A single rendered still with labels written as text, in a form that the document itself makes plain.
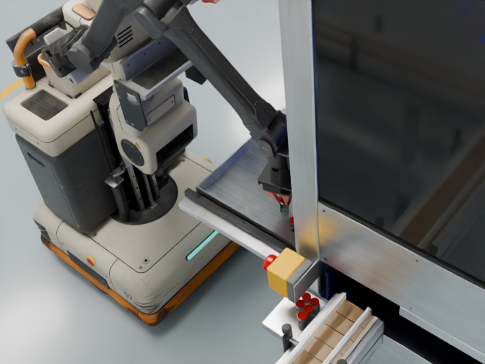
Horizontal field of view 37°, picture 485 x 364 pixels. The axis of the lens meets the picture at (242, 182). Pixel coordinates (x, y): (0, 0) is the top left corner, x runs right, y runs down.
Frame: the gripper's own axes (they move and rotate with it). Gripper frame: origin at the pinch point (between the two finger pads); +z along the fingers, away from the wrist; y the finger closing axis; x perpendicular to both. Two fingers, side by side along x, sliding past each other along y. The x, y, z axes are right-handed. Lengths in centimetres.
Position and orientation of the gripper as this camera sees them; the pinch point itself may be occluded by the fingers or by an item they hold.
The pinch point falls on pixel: (284, 201)
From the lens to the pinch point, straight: 177.9
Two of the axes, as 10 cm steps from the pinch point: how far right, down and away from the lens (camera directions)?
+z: 1.1, 6.8, 7.3
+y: 9.0, 2.4, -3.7
